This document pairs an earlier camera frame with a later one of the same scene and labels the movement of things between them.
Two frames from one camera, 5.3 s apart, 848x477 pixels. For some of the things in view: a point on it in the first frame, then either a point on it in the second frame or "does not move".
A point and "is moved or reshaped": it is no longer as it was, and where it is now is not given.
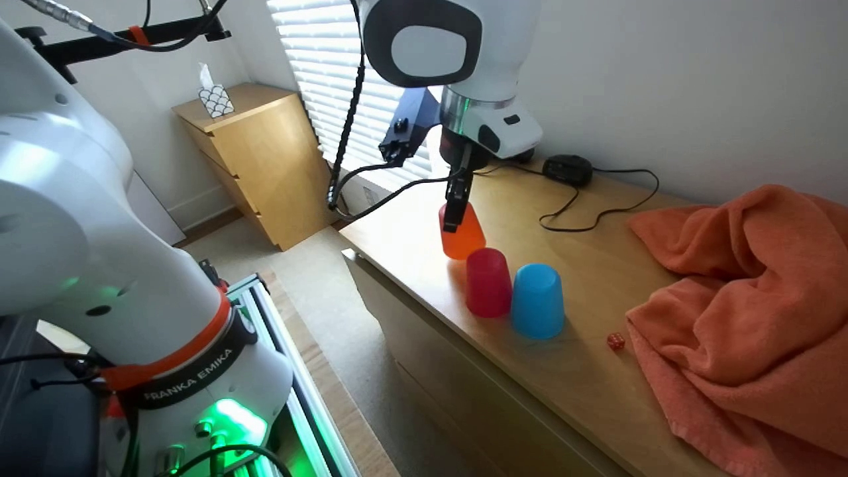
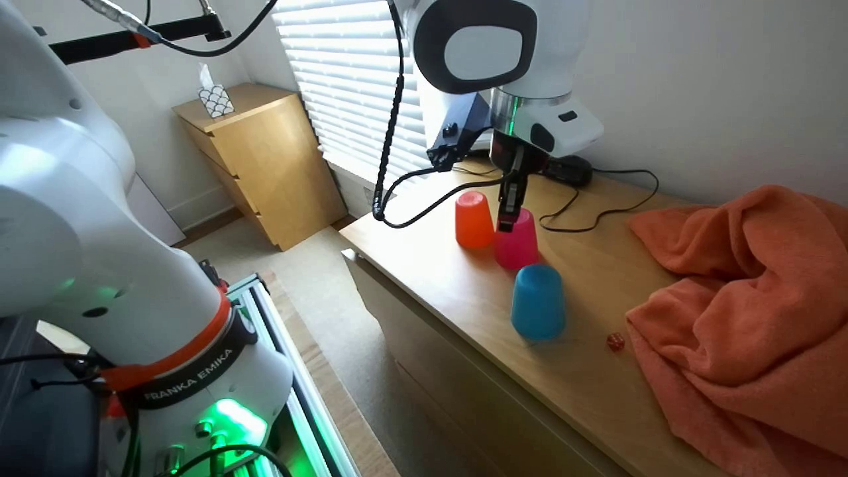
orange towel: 749,335 does not move
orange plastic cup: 467,239 is moved or reshaped
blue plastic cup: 540,300 does not move
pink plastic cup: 490,282 to 519,247
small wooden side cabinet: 274,160 does not move
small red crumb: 617,342 does not move
